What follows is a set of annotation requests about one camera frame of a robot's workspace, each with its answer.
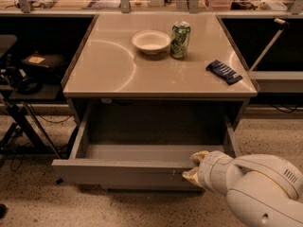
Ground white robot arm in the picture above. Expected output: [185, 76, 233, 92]
[183, 151, 303, 227]

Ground dark blue snack packet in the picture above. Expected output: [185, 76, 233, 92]
[206, 60, 242, 85]

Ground white bowl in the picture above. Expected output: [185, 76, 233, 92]
[132, 30, 170, 55]

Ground green soda can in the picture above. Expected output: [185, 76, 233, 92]
[170, 21, 191, 59]

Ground grey drawer cabinet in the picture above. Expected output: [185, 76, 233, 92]
[60, 12, 259, 195]

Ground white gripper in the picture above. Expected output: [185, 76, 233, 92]
[182, 150, 243, 196]

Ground black box with label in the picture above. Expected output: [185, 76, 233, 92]
[21, 52, 69, 83]

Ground white leaning pole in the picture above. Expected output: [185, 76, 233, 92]
[249, 18, 289, 72]

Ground grey top drawer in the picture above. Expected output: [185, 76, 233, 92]
[52, 103, 237, 191]

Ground black headphones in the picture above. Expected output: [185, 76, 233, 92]
[12, 69, 42, 95]

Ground black stand with legs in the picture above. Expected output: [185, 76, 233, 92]
[0, 35, 62, 159]

